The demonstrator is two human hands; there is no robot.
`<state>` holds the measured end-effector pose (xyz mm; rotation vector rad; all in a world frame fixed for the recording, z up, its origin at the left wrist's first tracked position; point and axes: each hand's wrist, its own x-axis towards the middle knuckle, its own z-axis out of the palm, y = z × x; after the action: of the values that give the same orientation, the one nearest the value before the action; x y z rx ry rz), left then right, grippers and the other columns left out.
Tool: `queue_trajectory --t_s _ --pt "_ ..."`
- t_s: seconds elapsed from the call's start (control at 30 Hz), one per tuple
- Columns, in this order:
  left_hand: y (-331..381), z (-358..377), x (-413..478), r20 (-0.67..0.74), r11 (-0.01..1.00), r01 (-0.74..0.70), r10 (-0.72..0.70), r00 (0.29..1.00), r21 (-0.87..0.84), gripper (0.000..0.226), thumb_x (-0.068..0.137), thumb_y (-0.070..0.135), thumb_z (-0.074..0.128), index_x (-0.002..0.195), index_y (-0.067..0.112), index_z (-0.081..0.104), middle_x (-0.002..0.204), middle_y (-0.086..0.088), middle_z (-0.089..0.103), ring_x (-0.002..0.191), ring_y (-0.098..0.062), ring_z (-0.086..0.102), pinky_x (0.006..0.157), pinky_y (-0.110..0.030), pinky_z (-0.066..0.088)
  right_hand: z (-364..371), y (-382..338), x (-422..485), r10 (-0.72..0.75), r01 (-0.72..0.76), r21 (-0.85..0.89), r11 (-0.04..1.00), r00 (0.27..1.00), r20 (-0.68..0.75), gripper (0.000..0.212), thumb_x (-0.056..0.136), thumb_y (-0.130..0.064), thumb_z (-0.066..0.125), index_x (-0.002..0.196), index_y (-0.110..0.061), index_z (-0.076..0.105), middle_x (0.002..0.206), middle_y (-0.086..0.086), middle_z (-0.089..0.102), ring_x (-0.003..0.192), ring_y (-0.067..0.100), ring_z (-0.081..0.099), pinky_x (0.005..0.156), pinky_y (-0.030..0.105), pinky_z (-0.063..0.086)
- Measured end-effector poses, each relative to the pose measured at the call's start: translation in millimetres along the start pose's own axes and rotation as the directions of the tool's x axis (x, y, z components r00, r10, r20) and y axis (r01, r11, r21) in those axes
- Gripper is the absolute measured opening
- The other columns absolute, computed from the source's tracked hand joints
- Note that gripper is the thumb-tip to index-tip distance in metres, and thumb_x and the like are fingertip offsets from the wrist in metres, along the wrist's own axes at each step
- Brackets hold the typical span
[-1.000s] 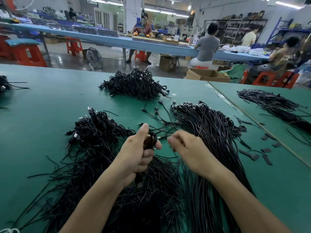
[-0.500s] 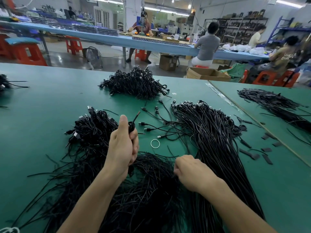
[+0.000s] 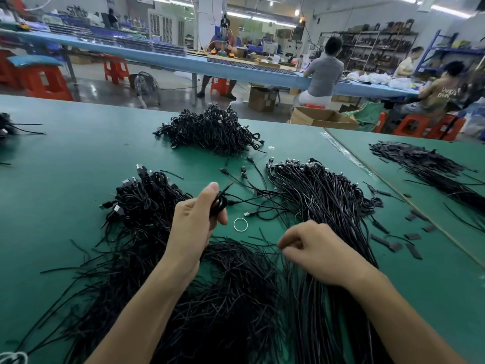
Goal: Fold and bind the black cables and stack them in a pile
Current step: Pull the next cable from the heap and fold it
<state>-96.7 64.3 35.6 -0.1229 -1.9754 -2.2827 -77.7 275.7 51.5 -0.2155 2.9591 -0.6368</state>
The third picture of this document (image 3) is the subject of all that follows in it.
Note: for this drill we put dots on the person's right hand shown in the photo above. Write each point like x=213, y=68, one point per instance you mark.
x=322, y=254

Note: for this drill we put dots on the person's left hand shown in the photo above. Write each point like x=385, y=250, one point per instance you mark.
x=189, y=231

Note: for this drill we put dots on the person's left forearm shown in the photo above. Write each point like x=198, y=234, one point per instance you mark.
x=136, y=322

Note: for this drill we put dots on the person's right forearm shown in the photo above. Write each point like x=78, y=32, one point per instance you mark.
x=409, y=326

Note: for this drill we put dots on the scattered dark tie pieces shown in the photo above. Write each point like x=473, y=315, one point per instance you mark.
x=415, y=250

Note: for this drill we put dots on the open cardboard box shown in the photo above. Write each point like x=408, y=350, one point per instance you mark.
x=324, y=117

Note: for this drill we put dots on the red plastic stool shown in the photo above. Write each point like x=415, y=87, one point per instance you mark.
x=6, y=70
x=116, y=70
x=220, y=87
x=413, y=126

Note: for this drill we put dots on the green bag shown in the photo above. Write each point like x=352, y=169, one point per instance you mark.
x=369, y=113

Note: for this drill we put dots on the grey floor fan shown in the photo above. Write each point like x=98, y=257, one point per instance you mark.
x=145, y=89

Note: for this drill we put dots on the small cardboard box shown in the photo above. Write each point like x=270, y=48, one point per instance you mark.
x=263, y=99

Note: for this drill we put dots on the long blue workbench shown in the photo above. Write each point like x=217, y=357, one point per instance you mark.
x=197, y=63

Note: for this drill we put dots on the pile of white bags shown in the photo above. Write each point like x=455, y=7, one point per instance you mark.
x=383, y=79

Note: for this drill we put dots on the red stool with blue seat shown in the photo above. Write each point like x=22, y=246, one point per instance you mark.
x=42, y=79

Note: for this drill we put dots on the white pillar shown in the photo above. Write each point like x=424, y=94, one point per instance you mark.
x=210, y=20

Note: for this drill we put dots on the metal storage shelf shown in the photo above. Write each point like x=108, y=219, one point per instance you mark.
x=371, y=45

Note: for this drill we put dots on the blue metal rack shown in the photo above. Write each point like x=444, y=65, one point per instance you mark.
x=448, y=50

